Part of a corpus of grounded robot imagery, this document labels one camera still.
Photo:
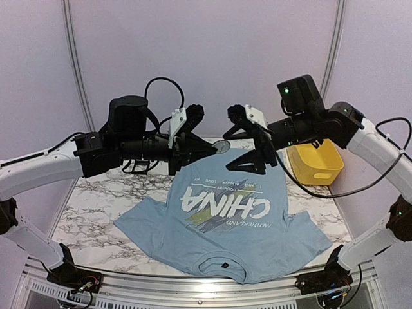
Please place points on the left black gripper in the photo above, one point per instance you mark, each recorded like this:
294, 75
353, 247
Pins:
188, 148

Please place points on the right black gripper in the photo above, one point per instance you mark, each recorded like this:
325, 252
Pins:
261, 136

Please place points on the black brooch box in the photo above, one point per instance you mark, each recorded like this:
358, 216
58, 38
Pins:
140, 167

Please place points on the light blue printed t-shirt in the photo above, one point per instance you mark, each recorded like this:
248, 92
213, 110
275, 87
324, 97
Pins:
217, 222

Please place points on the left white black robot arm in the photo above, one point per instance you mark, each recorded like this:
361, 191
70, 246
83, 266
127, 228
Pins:
131, 133

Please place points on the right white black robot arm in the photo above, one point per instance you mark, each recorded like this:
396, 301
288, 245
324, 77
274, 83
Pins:
308, 121

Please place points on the yellow plastic basket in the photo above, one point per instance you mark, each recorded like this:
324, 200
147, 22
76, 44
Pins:
315, 166

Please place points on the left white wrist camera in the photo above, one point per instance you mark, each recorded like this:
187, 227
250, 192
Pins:
184, 120

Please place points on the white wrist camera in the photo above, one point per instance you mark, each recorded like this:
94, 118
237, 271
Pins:
246, 116
184, 120

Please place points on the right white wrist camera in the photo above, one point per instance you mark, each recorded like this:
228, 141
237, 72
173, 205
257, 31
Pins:
246, 116

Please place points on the right aluminium wall post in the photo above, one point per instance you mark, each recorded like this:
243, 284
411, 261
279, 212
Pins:
333, 52

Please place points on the aluminium wall post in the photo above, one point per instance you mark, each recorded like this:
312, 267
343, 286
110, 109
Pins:
333, 52
75, 64

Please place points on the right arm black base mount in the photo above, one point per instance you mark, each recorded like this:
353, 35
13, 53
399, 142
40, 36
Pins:
332, 276

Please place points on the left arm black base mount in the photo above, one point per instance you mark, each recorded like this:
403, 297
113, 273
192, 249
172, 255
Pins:
69, 275

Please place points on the left aluminium wall post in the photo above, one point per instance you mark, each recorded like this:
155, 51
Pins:
75, 64

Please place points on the aluminium front frame rail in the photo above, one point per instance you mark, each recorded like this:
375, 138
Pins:
123, 290

